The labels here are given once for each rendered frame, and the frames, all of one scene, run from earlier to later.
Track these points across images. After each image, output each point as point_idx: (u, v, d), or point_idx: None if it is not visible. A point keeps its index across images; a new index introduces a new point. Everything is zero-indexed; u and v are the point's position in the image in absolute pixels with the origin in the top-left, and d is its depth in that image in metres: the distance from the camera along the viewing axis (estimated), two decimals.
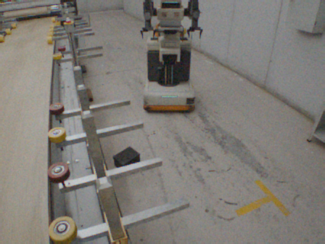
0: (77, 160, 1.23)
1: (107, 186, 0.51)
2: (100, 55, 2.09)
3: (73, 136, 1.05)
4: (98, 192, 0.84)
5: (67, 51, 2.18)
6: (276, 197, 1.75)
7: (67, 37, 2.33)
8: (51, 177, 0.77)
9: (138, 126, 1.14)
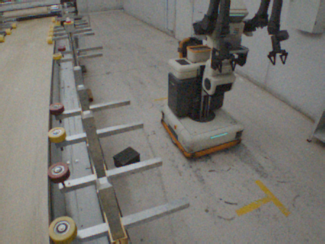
0: (77, 160, 1.23)
1: (107, 186, 0.51)
2: (100, 55, 2.09)
3: (73, 136, 1.05)
4: (98, 192, 0.84)
5: (67, 51, 2.18)
6: (276, 197, 1.75)
7: (67, 37, 2.33)
8: (51, 177, 0.77)
9: (138, 126, 1.14)
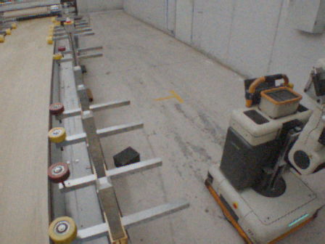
0: (77, 160, 1.23)
1: (107, 186, 0.51)
2: (100, 55, 2.09)
3: (73, 136, 1.05)
4: (98, 192, 0.84)
5: (67, 51, 2.18)
6: None
7: (67, 37, 2.33)
8: (51, 177, 0.77)
9: (138, 126, 1.14)
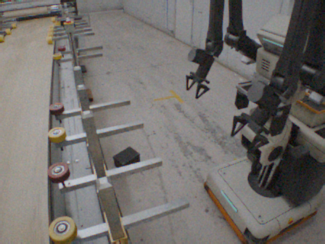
0: (77, 160, 1.23)
1: (107, 186, 0.51)
2: (100, 55, 2.09)
3: (73, 136, 1.05)
4: (98, 192, 0.84)
5: (67, 51, 2.18)
6: None
7: (67, 37, 2.33)
8: (51, 177, 0.77)
9: (138, 126, 1.14)
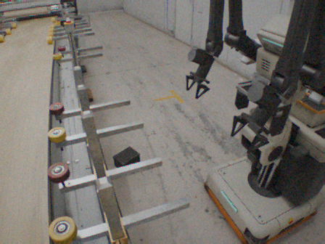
0: (77, 160, 1.23)
1: (107, 186, 0.51)
2: (100, 55, 2.09)
3: (73, 136, 1.05)
4: (98, 192, 0.84)
5: (67, 51, 2.18)
6: None
7: (67, 37, 2.33)
8: (51, 177, 0.77)
9: (138, 126, 1.14)
